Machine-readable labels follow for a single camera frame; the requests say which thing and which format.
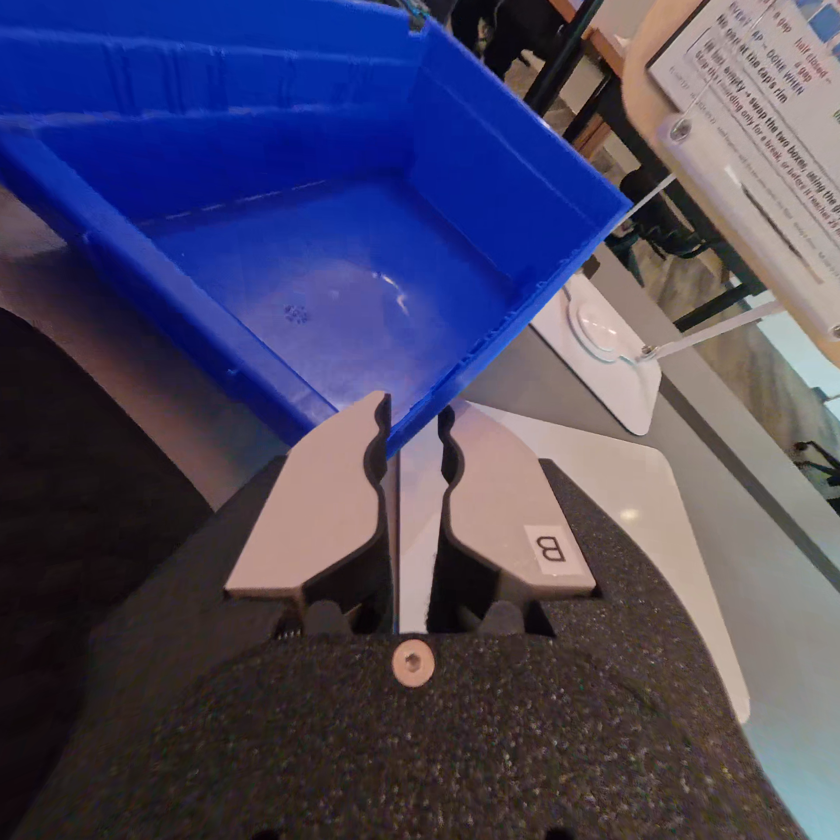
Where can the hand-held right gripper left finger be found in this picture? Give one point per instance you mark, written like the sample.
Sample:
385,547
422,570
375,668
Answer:
309,512

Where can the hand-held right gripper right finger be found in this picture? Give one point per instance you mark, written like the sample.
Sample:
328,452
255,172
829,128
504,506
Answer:
505,504

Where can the white whiteboard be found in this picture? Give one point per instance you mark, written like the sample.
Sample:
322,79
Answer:
623,512

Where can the blue plastic bin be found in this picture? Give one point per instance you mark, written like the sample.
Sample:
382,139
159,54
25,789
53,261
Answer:
295,229

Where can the white metal stand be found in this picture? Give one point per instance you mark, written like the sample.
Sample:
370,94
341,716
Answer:
611,381

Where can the black textured pad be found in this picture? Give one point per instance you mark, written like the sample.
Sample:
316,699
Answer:
66,524

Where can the black office chair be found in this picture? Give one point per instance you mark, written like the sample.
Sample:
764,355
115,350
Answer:
656,223

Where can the wooden sign board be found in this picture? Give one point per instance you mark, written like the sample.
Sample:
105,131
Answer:
638,78

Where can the black metal pole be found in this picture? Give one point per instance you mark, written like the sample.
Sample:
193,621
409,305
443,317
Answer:
564,58

